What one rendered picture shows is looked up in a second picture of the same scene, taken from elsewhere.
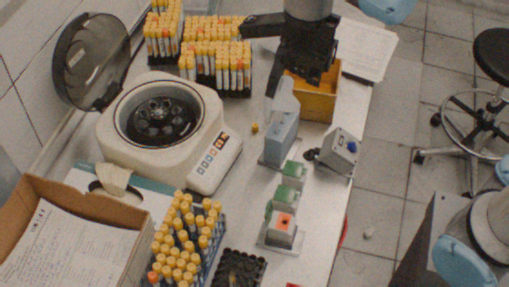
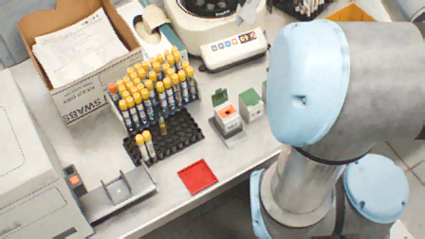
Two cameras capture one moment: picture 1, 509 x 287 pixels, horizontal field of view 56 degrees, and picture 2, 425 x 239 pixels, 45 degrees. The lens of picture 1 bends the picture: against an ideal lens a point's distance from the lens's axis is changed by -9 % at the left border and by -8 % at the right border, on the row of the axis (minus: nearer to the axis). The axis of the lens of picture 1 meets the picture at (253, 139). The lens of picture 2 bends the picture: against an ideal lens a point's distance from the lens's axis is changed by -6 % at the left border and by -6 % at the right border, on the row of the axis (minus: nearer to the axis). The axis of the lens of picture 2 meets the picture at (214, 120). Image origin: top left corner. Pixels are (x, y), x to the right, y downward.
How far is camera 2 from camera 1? 0.58 m
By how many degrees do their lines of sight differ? 29
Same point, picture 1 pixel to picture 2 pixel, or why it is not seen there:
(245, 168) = (254, 68)
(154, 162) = (179, 21)
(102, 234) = (117, 49)
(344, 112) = not seen: hidden behind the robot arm
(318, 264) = (235, 163)
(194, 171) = (210, 45)
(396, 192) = not seen: outside the picture
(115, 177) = (152, 18)
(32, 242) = (75, 31)
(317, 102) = not seen: hidden behind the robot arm
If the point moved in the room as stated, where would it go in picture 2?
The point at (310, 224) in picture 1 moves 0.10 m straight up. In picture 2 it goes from (258, 134) to (258, 109)
